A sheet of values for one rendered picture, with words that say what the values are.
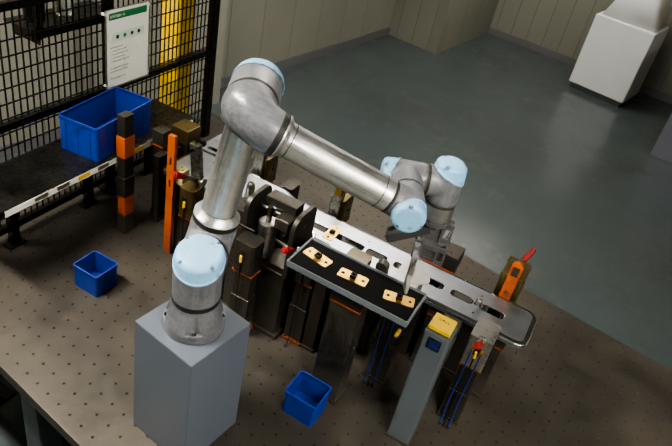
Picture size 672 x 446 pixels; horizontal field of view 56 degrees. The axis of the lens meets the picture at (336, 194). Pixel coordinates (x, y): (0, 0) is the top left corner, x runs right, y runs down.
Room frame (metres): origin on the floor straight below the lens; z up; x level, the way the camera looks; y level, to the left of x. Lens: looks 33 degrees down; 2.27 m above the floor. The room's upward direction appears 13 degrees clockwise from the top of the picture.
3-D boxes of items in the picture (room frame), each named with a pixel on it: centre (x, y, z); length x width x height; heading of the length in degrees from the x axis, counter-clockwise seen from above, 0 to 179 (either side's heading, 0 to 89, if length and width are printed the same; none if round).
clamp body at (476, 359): (1.33, -0.50, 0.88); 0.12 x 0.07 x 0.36; 158
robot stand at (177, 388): (1.10, 0.27, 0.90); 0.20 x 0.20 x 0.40; 60
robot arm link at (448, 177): (1.28, -0.24, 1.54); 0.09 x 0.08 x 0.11; 95
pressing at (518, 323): (1.72, -0.04, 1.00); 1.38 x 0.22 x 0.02; 68
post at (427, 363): (1.23, -0.35, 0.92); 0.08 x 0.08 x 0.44; 68
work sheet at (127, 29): (2.20, 0.89, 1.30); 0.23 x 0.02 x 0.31; 158
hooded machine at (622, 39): (6.65, -2.55, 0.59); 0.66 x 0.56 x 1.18; 60
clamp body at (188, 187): (1.73, 0.48, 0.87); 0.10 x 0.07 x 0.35; 158
